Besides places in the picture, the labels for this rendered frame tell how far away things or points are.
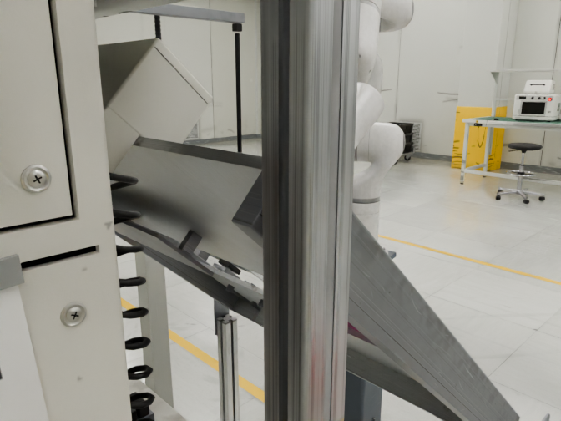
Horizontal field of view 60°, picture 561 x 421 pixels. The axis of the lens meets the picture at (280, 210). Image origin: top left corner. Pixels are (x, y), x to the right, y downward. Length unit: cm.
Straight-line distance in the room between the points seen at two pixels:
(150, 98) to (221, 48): 1004
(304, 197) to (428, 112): 815
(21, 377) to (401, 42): 858
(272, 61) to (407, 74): 834
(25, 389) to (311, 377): 16
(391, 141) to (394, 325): 105
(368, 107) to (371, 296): 58
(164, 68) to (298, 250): 25
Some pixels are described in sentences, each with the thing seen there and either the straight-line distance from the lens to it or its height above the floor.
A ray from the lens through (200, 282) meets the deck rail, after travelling 117.
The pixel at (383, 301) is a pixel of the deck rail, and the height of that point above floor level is 106.
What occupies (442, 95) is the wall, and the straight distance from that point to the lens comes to 829.
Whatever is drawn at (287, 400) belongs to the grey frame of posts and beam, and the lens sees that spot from 34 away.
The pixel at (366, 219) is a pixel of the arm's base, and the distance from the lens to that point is 151.
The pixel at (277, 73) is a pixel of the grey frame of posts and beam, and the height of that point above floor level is 125.
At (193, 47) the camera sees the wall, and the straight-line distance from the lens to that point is 1009.
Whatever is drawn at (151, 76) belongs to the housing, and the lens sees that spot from 46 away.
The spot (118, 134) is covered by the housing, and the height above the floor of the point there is 120.
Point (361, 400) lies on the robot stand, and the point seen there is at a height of 23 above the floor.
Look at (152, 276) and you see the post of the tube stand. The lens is 142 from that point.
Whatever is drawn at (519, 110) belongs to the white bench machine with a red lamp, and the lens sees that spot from 636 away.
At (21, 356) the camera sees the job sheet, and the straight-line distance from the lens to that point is 24.
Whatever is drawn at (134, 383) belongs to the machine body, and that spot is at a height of 62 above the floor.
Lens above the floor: 124
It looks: 15 degrees down
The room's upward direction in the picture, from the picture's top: straight up
